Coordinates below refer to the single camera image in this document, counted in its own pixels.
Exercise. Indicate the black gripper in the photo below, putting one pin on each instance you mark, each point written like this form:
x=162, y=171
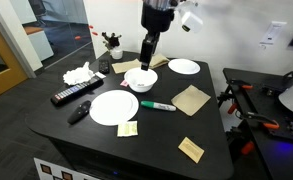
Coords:
x=155, y=17

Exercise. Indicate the green capped marker pen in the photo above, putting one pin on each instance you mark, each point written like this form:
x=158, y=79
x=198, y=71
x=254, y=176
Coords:
x=156, y=105

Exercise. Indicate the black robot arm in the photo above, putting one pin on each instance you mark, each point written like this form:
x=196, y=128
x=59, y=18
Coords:
x=178, y=5

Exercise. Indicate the white ceramic bowl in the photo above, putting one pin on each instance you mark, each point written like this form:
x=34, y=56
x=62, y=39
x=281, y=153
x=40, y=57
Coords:
x=140, y=80

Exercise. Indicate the brown folded napkin stack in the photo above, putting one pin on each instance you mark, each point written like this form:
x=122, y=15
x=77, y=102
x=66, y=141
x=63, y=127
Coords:
x=158, y=60

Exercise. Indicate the flat brown napkin rear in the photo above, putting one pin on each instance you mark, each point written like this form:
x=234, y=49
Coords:
x=125, y=66

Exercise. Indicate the small white plate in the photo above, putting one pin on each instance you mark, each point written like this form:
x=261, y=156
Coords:
x=184, y=66

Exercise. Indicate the small pink packet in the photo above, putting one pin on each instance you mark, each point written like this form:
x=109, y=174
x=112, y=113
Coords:
x=124, y=83

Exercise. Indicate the black remote near vase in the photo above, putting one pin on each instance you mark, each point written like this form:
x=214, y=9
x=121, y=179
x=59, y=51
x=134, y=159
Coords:
x=104, y=66

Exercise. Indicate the brown paper napkin right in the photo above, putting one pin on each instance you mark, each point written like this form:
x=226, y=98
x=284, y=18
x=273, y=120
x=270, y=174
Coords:
x=190, y=100

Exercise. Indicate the large white plate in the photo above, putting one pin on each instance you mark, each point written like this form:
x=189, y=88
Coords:
x=114, y=107

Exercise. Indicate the crumpled white tissue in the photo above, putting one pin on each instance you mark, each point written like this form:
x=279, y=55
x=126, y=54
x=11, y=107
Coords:
x=78, y=75

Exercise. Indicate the pale green sachet packet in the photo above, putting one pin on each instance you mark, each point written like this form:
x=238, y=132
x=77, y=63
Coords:
x=127, y=129

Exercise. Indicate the long black tv remote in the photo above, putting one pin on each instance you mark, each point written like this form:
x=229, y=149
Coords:
x=75, y=91

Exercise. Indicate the small black curved remote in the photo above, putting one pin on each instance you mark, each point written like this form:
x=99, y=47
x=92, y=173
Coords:
x=81, y=111

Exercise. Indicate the black side table with clamps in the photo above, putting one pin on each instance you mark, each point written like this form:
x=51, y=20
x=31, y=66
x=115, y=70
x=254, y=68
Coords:
x=265, y=121

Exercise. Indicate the checkered calibration board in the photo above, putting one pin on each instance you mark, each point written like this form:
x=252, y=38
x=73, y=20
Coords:
x=50, y=171

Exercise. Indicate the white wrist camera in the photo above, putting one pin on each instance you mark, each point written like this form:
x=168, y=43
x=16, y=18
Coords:
x=191, y=22

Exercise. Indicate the white wall device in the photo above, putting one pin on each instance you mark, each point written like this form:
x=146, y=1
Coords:
x=272, y=33

